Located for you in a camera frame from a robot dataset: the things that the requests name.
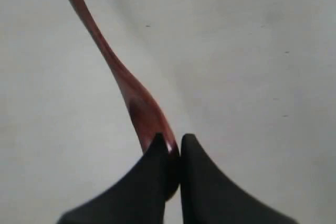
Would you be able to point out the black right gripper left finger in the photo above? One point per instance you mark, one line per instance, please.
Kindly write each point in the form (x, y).
(139, 197)

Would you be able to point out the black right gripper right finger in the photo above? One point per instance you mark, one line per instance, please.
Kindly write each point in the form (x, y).
(209, 196)

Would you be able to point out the dark red wooden spoon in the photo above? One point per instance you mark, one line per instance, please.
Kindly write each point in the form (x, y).
(145, 114)

